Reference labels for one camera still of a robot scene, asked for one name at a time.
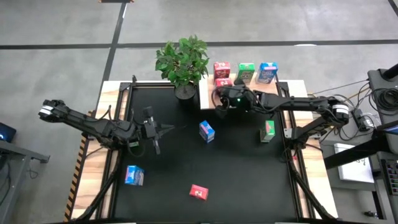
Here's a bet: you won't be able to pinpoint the black boom bar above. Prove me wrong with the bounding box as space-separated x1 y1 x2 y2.
323 119 398 170

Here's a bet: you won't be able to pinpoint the wooden shelf black legs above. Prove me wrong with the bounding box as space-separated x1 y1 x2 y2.
198 73 280 110

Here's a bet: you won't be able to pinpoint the grey metal desk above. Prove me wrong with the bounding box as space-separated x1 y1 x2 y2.
0 139 50 224

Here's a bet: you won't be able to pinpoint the blue screen device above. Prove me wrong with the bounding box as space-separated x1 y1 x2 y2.
0 122 17 144

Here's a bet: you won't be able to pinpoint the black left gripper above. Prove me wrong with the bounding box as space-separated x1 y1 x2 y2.
142 115 175 141

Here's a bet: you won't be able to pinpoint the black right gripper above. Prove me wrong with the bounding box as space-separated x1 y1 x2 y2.
217 85 253 110

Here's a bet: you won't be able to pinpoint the black metal rig frame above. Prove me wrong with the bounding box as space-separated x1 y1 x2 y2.
74 67 336 224

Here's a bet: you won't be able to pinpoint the yellow black hazard tape strip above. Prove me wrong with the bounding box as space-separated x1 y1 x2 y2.
63 136 90 222

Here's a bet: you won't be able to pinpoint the black button keypad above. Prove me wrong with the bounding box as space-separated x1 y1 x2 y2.
384 158 398 195

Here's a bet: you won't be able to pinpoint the red Froot Loops cereal box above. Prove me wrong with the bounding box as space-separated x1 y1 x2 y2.
188 184 210 201
215 78 233 90
213 61 231 79

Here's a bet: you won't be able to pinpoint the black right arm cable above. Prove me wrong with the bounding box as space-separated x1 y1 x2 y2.
211 88 233 110

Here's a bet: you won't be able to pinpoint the green potted plant black pot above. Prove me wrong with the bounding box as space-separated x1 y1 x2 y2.
154 34 210 100

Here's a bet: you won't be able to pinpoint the white flat box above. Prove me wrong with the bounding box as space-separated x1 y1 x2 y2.
333 142 376 184

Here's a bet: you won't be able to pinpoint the blue Rice Krispies cereal box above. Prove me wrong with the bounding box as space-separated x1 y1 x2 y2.
198 119 216 144
256 62 279 85
124 164 145 187

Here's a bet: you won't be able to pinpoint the black power strip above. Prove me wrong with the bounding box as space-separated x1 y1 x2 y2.
353 108 376 131

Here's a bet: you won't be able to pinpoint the black coiled cable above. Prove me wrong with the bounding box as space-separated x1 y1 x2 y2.
371 88 398 112

